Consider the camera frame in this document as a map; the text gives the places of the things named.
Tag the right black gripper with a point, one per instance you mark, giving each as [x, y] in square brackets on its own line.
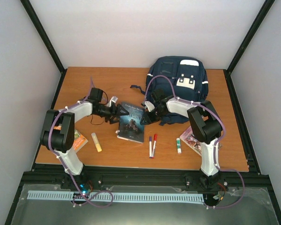
[148, 121]

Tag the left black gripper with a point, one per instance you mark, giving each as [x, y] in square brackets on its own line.
[114, 114]

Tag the dark blue Wuthering Heights book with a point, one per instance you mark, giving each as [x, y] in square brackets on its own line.
[130, 128]

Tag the pink illustrated paperback book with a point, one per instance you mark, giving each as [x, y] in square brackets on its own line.
[188, 138]

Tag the navy blue backpack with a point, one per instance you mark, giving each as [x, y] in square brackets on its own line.
[180, 76]

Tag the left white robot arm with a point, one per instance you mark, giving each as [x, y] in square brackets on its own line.
[57, 133]

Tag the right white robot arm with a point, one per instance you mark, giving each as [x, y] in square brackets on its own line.
[206, 127]

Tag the red capped marker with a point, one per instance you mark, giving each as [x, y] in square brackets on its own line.
[154, 145]

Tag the purple capped marker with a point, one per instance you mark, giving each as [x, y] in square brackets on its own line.
[150, 147]

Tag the yellow glue stick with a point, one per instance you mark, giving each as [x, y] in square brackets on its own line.
[96, 142]

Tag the green white glue stick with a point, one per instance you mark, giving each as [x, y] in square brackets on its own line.
[178, 143]

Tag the orange Treehouse paperback book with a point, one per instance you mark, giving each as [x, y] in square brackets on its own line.
[79, 141]

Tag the clear acrylic front plate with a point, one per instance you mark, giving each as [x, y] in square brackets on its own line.
[250, 207]

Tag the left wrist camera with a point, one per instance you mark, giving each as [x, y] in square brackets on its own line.
[112, 101]

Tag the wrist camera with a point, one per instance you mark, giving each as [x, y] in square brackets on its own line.
[148, 105]
[112, 101]

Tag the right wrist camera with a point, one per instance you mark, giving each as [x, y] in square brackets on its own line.
[148, 105]

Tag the light blue cable duct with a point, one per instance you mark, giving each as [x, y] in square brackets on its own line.
[117, 197]

